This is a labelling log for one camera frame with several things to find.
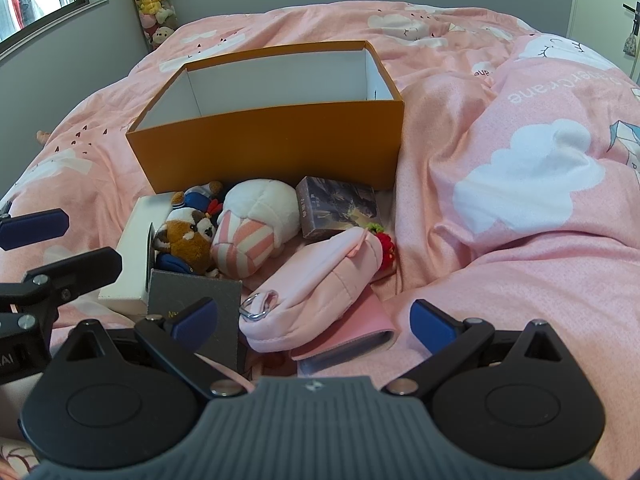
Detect pink cloud printed blanket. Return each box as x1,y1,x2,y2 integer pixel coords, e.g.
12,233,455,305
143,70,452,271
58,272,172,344
0,2,640,480

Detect dark illustrated card box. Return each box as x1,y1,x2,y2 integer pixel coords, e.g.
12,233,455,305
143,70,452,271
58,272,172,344
295,176,383,241

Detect sailor duck plush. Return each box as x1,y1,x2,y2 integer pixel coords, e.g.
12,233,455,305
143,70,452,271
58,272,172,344
171,181,226,228

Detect dark grey box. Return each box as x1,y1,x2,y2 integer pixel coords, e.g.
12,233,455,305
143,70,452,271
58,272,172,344
147,268,244,376

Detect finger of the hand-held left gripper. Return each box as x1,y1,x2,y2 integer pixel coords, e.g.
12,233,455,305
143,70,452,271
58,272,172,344
0,246,123,322
0,200,70,252

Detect white door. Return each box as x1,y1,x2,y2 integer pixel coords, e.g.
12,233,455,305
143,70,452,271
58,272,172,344
570,0,640,86

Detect red crochet flower charm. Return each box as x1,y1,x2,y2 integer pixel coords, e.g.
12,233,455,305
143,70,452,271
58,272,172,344
369,227,398,273

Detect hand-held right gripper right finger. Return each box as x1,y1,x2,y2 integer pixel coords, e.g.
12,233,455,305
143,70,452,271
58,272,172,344
382,299,563,401

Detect white pink striped plush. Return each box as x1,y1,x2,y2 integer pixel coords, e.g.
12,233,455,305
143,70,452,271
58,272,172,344
210,179,302,279

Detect pink fabric pouch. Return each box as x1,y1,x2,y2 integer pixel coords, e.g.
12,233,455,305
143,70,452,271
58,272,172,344
238,226,385,353

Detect pink card holder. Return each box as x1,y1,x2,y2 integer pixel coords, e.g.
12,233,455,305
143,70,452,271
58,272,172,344
291,287,396,375

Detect hanging stack of plush toys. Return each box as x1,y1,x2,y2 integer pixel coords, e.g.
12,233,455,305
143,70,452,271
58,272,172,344
119,0,180,52

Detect red panda plush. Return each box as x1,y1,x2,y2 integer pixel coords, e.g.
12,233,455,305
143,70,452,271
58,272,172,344
152,210,221,278

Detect white box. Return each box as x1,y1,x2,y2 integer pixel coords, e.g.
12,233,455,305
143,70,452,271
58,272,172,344
97,195,176,317

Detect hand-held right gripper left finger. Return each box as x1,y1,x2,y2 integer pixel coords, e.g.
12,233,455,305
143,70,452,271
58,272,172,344
65,297,251,401

